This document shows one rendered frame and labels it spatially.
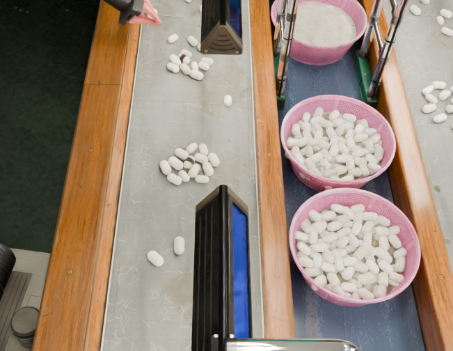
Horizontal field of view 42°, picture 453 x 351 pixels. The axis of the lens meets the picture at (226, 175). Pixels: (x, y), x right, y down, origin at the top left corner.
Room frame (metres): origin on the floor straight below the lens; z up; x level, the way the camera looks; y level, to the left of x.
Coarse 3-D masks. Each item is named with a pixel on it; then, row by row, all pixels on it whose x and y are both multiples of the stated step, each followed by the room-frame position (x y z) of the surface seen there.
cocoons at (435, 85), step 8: (424, 0) 1.46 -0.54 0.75; (416, 8) 1.41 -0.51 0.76; (440, 16) 1.39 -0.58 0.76; (448, 16) 1.39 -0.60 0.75; (440, 24) 1.36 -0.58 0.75; (448, 32) 1.32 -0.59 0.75; (424, 88) 1.09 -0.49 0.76; (432, 88) 1.09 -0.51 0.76; (440, 88) 1.10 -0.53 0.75; (432, 96) 1.06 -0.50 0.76; (440, 96) 1.07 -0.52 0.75; (448, 96) 1.07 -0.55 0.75; (432, 104) 1.03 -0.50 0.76; (424, 112) 1.02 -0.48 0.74; (448, 112) 1.02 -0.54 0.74; (440, 120) 0.99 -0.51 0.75
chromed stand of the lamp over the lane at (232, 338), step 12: (216, 336) 0.27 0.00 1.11; (216, 348) 0.25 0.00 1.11; (228, 348) 0.25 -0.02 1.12; (240, 348) 0.25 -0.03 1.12; (252, 348) 0.25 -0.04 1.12; (264, 348) 0.25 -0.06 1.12; (276, 348) 0.25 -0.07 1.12; (288, 348) 0.25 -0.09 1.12; (300, 348) 0.25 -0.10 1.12; (312, 348) 0.26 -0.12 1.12; (324, 348) 0.26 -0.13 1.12; (336, 348) 0.26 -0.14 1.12; (348, 348) 0.26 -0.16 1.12
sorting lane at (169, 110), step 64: (192, 0) 1.40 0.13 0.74; (128, 128) 0.90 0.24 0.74; (192, 128) 0.92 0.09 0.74; (128, 192) 0.72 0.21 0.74; (192, 192) 0.73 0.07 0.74; (256, 192) 0.74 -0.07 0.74; (128, 256) 0.57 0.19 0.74; (192, 256) 0.58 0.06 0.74; (256, 256) 0.59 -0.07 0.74; (128, 320) 0.43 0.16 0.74; (256, 320) 0.45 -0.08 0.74
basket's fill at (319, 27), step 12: (300, 12) 1.40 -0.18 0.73; (312, 12) 1.39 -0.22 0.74; (324, 12) 1.40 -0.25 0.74; (336, 12) 1.40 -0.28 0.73; (300, 24) 1.34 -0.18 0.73; (312, 24) 1.33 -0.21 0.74; (324, 24) 1.34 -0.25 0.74; (336, 24) 1.34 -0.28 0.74; (348, 24) 1.35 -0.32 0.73; (300, 36) 1.29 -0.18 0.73; (312, 36) 1.29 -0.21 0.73; (324, 36) 1.29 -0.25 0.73; (336, 36) 1.30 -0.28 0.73; (348, 36) 1.31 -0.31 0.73
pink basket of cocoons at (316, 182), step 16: (320, 96) 1.02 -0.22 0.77; (336, 96) 1.03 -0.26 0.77; (288, 112) 0.96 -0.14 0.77; (304, 112) 0.99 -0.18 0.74; (352, 112) 1.01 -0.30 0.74; (368, 112) 0.99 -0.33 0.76; (288, 128) 0.94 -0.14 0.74; (384, 128) 0.94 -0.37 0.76; (384, 144) 0.91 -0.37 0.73; (384, 160) 0.86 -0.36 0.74; (320, 176) 0.78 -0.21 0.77
